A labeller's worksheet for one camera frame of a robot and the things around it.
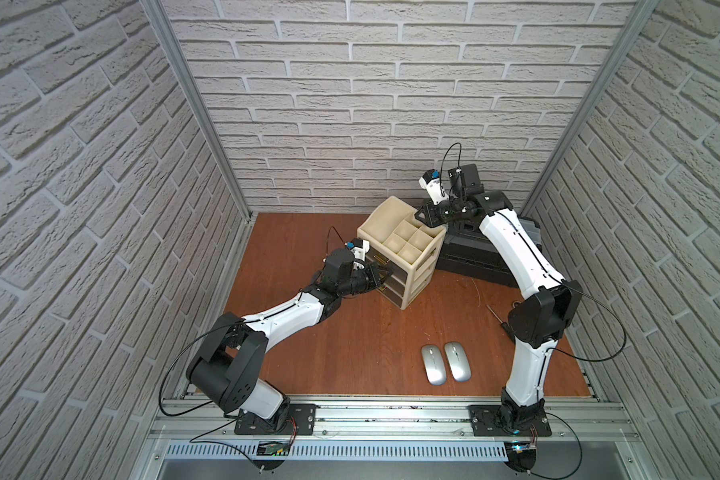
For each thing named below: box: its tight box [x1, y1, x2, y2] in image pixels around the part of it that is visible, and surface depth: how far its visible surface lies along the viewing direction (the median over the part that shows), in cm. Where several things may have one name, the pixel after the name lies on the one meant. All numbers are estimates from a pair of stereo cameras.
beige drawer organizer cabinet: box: [357, 195, 447, 310], surface depth 82 cm
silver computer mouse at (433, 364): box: [421, 344, 446, 386], surface depth 84 cm
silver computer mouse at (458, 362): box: [444, 342, 472, 383], surface depth 85 cm
